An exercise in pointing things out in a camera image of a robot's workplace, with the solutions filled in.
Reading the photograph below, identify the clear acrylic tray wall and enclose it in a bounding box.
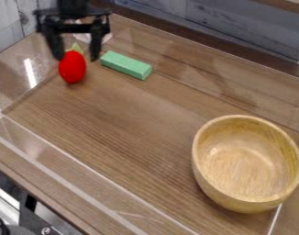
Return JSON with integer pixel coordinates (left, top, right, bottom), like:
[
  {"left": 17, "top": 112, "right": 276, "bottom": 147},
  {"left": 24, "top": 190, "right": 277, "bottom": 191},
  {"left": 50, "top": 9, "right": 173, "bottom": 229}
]
[{"left": 0, "top": 16, "right": 299, "bottom": 235}]

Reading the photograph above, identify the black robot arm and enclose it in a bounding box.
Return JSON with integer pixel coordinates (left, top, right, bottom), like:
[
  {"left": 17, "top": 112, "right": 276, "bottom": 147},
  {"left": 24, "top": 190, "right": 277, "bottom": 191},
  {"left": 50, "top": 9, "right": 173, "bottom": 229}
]
[{"left": 33, "top": 0, "right": 112, "bottom": 62}]

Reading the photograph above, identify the wooden bowl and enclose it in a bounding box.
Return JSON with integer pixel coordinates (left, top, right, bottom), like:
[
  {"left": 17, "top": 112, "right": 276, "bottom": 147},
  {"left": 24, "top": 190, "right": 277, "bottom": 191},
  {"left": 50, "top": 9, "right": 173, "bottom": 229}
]
[{"left": 190, "top": 115, "right": 299, "bottom": 214}]

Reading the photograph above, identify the green rectangular block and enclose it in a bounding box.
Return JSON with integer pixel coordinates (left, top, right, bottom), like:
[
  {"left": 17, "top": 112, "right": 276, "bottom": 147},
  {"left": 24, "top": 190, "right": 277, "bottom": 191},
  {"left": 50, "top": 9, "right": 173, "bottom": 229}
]
[{"left": 100, "top": 50, "right": 152, "bottom": 81}]

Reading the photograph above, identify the red toy strawberry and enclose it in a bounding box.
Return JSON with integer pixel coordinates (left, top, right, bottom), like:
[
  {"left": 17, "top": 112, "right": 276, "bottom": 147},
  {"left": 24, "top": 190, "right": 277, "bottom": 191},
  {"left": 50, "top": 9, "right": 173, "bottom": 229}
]
[{"left": 58, "top": 43, "right": 86, "bottom": 84}]

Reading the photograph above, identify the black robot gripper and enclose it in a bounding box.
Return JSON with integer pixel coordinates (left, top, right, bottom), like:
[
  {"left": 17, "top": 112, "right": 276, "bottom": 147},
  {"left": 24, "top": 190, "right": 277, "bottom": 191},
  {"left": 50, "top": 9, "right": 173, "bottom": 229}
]
[{"left": 33, "top": 6, "right": 112, "bottom": 62}]

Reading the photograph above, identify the black table leg bracket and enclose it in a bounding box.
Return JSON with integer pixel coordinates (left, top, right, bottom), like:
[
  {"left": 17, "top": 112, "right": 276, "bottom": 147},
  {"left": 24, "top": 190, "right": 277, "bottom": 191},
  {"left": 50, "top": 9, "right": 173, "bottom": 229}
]
[{"left": 17, "top": 192, "right": 76, "bottom": 235}]

